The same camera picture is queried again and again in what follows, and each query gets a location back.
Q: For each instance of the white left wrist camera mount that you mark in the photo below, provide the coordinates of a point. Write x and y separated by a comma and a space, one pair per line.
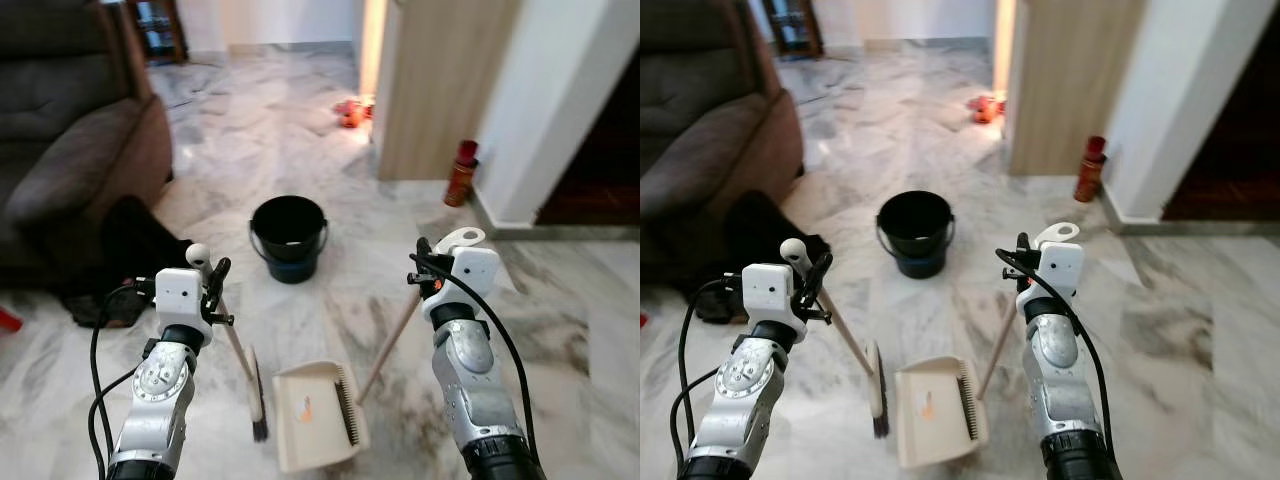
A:
768, 290
180, 292

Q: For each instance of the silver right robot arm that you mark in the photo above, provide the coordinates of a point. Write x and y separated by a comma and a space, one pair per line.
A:
1055, 360
470, 370

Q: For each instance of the bag of orange fruit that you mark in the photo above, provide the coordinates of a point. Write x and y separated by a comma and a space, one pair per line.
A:
985, 108
352, 115

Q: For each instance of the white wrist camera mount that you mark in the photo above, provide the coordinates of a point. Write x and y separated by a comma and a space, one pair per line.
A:
1060, 268
180, 292
472, 275
768, 290

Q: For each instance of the dark wooden stand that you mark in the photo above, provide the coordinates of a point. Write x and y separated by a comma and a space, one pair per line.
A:
175, 30
805, 25

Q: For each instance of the red bottle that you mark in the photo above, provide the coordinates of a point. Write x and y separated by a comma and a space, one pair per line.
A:
1090, 175
462, 180

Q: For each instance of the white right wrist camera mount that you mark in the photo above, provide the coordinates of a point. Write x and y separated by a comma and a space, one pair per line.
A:
1060, 268
472, 275

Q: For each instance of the brown fabric sofa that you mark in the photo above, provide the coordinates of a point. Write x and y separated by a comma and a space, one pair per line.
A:
710, 120
70, 120

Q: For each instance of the black bag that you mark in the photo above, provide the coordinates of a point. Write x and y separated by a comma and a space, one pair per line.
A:
760, 240
130, 245

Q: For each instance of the wooden broom with black bristles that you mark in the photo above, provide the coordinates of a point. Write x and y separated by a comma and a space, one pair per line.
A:
257, 395
880, 390

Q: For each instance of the light wooden cabinet panel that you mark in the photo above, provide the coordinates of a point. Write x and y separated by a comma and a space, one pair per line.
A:
1075, 90
445, 90

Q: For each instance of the black plastic bucket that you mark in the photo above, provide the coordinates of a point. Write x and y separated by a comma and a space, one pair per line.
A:
290, 255
915, 250

